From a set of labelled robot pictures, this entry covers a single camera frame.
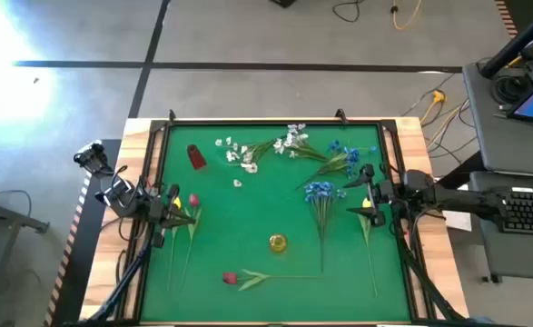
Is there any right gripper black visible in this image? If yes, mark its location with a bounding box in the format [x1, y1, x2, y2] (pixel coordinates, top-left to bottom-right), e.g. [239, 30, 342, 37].
[342, 163, 407, 228]

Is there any gray desk with keyboard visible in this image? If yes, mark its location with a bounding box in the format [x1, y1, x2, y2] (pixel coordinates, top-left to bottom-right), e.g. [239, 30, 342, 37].
[469, 171, 533, 283]

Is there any black metal table frame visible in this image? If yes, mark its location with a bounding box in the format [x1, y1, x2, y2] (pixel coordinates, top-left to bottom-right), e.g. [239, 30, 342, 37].
[77, 115, 471, 327]

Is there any yellow floor cable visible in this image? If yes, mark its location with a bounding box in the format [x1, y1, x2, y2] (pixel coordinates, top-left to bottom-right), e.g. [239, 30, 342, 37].
[391, 0, 424, 32]

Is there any blue artificial flower bunch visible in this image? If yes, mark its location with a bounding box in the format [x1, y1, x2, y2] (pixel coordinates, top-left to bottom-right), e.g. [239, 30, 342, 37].
[303, 181, 348, 273]

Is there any white paper sheet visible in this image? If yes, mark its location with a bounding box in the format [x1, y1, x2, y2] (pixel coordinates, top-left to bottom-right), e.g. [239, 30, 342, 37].
[442, 183, 474, 233]

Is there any black vertical pole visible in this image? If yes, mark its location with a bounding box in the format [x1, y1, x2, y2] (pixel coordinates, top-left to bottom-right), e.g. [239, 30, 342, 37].
[479, 0, 533, 79]

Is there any black striped-edge platform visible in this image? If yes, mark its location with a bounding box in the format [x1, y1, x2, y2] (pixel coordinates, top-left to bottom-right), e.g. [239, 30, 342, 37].
[43, 138, 122, 327]
[494, 0, 533, 38]

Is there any gray desk with laptop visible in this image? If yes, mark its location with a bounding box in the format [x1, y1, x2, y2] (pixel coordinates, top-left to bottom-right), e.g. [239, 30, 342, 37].
[463, 61, 533, 179]

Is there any gray metal cart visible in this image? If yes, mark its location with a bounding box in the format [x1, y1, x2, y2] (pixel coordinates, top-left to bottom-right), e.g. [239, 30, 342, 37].
[0, 181, 52, 327]

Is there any blue flower stem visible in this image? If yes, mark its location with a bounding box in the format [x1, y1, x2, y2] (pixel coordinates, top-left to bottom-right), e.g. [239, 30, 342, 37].
[295, 139, 379, 190]

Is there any yellow ribbed glass vase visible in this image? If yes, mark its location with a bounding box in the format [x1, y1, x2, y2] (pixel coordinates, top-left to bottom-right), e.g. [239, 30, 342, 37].
[269, 233, 290, 254]

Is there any black floor cable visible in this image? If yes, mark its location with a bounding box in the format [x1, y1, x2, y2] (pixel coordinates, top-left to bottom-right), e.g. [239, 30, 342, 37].
[331, 0, 362, 24]

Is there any yellow extension cord plug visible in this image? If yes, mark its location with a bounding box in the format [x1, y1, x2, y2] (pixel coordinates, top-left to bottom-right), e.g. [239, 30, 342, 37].
[419, 89, 449, 126]

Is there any green table mat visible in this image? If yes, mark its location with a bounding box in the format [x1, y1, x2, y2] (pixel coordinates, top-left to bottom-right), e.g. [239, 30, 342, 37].
[141, 123, 412, 323]

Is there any red glass vase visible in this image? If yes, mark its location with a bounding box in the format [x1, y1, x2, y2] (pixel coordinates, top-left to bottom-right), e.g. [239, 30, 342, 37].
[186, 144, 209, 172]

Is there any coiled black cable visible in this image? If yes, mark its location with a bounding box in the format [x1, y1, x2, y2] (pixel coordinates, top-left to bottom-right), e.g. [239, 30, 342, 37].
[491, 74, 533, 106]

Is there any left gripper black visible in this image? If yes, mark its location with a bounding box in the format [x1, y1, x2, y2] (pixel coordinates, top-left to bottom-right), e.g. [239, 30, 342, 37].
[145, 183, 198, 249]

